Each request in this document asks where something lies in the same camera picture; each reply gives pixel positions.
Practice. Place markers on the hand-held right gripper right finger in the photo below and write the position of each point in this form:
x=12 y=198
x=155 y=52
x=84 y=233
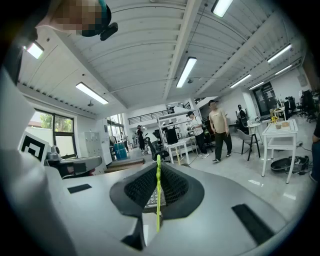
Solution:
x=212 y=212

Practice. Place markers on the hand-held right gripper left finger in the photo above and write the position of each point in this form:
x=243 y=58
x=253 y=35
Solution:
x=100 y=212

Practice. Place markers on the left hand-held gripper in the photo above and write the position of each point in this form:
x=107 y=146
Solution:
x=32 y=146

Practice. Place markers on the yellow-green thin strip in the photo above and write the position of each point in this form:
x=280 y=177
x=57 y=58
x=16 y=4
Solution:
x=158 y=180

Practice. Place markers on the white lockers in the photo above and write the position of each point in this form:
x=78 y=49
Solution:
x=93 y=145

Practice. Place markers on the blue bin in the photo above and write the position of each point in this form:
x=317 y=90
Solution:
x=120 y=151

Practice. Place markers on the wooden step platform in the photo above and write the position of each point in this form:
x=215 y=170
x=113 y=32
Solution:
x=125 y=165

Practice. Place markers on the black framed window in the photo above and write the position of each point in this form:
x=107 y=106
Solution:
x=62 y=130

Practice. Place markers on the dark lattice metal table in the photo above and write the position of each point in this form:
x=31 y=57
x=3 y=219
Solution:
x=152 y=202

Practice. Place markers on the round ceiling sensor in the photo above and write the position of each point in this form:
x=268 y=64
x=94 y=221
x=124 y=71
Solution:
x=190 y=81
x=90 y=103

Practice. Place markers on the black office chair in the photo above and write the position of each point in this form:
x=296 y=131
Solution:
x=157 y=148
x=290 y=105
x=308 y=102

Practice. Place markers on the long ceiling light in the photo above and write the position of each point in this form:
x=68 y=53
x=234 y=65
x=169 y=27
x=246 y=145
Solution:
x=279 y=53
x=35 y=50
x=221 y=7
x=283 y=69
x=240 y=80
x=186 y=72
x=91 y=93
x=256 y=85

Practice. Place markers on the black balcony railing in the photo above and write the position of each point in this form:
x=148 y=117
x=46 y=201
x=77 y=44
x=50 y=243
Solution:
x=150 y=116

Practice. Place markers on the white desk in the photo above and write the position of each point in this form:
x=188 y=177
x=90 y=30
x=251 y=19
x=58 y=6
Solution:
x=177 y=145

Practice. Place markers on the black box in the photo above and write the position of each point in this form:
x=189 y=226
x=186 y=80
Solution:
x=171 y=136

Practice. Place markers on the black round floor device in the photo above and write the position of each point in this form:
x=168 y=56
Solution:
x=281 y=165

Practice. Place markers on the white metal rack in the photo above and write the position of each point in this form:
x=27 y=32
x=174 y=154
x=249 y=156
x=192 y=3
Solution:
x=175 y=117

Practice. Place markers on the white square table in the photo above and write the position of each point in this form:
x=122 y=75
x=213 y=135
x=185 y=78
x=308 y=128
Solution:
x=281 y=142

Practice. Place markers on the wooden bowl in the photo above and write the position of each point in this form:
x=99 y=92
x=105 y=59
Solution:
x=278 y=126
x=285 y=124

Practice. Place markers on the yellow wooden stand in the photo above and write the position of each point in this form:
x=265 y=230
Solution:
x=275 y=117

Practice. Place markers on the black door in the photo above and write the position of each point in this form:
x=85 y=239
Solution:
x=263 y=100

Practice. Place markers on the person's head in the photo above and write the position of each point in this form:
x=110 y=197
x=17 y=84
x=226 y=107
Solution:
x=72 y=15

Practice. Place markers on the black head-mounted camera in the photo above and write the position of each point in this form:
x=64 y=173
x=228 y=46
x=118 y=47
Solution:
x=109 y=31

